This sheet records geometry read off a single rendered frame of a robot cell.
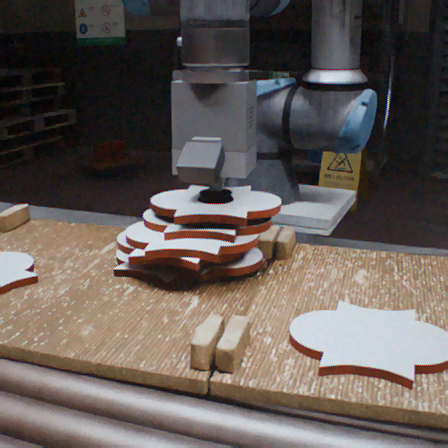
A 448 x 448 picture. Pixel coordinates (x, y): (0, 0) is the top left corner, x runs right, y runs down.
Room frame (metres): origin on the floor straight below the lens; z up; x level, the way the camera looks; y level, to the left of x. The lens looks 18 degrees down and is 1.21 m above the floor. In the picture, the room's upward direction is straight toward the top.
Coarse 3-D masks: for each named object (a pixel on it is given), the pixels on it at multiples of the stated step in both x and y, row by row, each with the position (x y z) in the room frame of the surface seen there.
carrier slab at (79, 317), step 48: (0, 240) 0.76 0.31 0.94; (48, 240) 0.76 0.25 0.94; (96, 240) 0.76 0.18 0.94; (48, 288) 0.60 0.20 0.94; (96, 288) 0.60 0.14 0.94; (144, 288) 0.60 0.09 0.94; (192, 288) 0.60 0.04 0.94; (240, 288) 0.60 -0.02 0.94; (0, 336) 0.49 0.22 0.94; (48, 336) 0.49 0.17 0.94; (96, 336) 0.49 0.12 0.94; (144, 336) 0.49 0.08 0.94; (192, 336) 0.49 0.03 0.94; (144, 384) 0.43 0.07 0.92; (192, 384) 0.42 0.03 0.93
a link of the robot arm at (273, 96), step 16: (272, 80) 1.08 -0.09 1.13; (288, 80) 1.09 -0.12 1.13; (272, 96) 1.07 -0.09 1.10; (288, 96) 1.06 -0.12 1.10; (256, 112) 1.07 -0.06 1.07; (272, 112) 1.06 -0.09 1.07; (288, 112) 1.04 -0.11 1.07; (256, 128) 1.07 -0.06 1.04; (272, 128) 1.06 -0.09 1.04; (288, 128) 1.04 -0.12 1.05; (256, 144) 1.07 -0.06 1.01; (272, 144) 1.07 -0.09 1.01; (288, 144) 1.07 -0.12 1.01
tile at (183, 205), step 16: (176, 192) 0.70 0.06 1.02; (192, 192) 0.70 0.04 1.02; (240, 192) 0.70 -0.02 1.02; (256, 192) 0.70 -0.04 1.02; (160, 208) 0.64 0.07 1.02; (176, 208) 0.63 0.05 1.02; (192, 208) 0.63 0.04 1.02; (208, 208) 0.63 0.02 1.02; (224, 208) 0.63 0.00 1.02; (240, 208) 0.63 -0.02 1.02; (256, 208) 0.63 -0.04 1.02; (272, 208) 0.63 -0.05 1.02; (176, 224) 0.60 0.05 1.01; (240, 224) 0.60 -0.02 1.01
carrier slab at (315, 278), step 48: (288, 288) 0.60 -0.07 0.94; (336, 288) 0.60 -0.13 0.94; (384, 288) 0.60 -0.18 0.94; (432, 288) 0.60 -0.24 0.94; (288, 336) 0.49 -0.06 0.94; (240, 384) 0.41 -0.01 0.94; (288, 384) 0.41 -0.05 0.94; (336, 384) 0.41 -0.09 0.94; (384, 384) 0.41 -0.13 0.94; (432, 384) 0.41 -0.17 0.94
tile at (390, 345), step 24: (312, 312) 0.52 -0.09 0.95; (336, 312) 0.52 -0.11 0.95; (360, 312) 0.52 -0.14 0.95; (384, 312) 0.52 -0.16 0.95; (408, 312) 0.52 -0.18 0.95; (312, 336) 0.47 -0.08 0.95; (336, 336) 0.47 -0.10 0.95; (360, 336) 0.47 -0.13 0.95; (384, 336) 0.47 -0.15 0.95; (408, 336) 0.47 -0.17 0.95; (432, 336) 0.47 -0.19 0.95; (336, 360) 0.43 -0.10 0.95; (360, 360) 0.43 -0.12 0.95; (384, 360) 0.43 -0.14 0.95; (408, 360) 0.43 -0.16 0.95; (432, 360) 0.43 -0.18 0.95; (408, 384) 0.40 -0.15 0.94
